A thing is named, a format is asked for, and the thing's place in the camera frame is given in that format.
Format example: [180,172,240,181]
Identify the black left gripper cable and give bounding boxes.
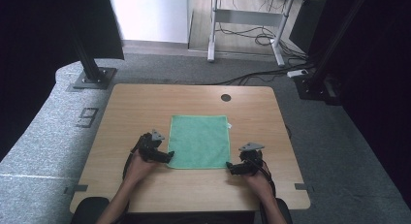
[121,136,144,180]

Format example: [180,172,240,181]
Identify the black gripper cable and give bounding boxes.
[254,156,277,199]
[121,136,144,180]

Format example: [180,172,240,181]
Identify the black floor cables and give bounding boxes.
[212,57,316,86]

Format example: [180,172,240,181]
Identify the black computer tower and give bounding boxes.
[288,0,325,54]

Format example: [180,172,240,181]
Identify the white desk frame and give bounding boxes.
[205,0,328,68]

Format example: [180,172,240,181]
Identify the green cloth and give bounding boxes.
[167,114,234,171]

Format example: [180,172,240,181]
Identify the dark curtain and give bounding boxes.
[0,0,126,162]
[306,0,411,209]

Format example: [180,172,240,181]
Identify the white power strip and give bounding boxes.
[286,69,310,79]

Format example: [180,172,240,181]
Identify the black metal stand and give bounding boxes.
[69,26,118,90]
[292,0,371,106]

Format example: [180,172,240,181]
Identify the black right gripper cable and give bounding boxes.
[254,156,277,199]

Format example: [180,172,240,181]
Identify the person's right hand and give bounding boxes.
[241,170,276,202]

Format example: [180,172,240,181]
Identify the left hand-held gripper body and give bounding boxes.
[136,129,166,163]

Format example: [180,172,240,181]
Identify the person's left hand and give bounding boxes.
[123,148,160,188]

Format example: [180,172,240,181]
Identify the grey tape strip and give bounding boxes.
[63,184,89,196]
[294,182,315,194]

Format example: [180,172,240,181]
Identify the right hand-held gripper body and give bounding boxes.
[237,142,266,174]

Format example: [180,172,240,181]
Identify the tangled black cables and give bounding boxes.
[215,21,308,61]

